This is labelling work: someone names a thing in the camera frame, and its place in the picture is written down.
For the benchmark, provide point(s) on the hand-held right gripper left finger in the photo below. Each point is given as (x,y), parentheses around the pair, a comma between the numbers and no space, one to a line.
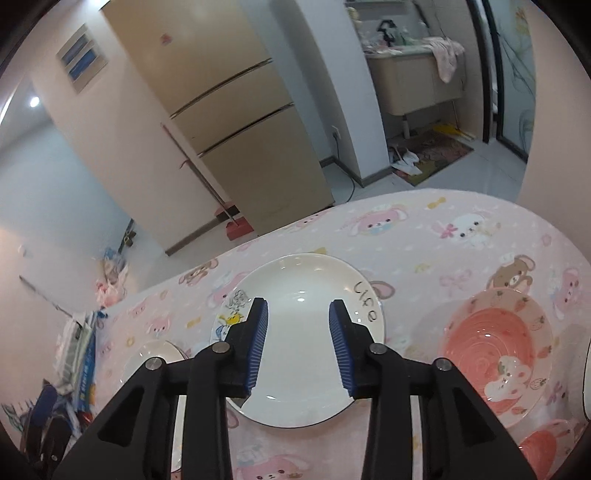
(256,350)

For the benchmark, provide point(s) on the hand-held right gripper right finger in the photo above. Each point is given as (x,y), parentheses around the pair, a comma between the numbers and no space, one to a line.
(340,350)

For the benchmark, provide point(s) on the white plate with cartoon print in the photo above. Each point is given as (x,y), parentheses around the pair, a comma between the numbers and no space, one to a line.
(300,286)

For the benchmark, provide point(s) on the plain white plate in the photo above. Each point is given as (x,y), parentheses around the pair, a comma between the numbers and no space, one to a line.
(161,348)

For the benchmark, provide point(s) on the large pink strawberry rabbit bowl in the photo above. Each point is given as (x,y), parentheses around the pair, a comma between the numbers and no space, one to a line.
(480,332)

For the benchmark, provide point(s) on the red broom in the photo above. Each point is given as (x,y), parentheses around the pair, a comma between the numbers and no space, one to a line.
(240,229)

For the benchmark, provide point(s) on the pink printed tablecloth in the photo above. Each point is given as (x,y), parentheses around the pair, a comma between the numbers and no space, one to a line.
(406,240)

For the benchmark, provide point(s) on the pile of plastic bags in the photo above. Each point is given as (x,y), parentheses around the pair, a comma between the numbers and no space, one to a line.
(111,277)

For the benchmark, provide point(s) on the blue printed bag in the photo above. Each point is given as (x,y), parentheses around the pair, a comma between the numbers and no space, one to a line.
(83,369)

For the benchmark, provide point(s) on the white slippers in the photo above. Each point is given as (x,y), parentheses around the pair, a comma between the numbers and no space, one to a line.
(406,161)

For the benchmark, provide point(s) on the beige refrigerator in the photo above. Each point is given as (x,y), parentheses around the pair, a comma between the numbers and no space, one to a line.
(240,138)

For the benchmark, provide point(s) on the patterned door mat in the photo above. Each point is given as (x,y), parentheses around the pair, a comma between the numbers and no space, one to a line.
(438,147)

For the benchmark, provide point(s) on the small pink rabbit bowl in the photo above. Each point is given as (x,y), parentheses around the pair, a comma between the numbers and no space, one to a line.
(549,450)

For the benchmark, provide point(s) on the yellow mop head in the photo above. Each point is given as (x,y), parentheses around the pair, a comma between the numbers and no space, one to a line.
(450,130)

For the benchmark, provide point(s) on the beige bathroom vanity cabinet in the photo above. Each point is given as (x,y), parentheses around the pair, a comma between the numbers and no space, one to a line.
(406,83)

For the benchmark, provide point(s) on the pink white towel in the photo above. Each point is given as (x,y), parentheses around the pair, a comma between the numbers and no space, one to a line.
(445,60)

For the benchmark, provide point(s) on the glass door with drawing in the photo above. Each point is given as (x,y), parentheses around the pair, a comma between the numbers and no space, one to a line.
(517,92)

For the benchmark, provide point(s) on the black faucet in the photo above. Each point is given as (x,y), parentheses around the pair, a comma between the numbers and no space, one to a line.
(385,30)

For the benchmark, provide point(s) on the pink fridge sticker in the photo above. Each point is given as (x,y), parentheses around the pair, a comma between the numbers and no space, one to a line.
(165,38)

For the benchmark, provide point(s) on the white wall socket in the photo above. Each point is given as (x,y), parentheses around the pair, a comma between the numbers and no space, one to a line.
(335,133)

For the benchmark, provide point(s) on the black door frame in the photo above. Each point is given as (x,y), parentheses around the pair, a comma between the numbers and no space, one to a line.
(485,69)

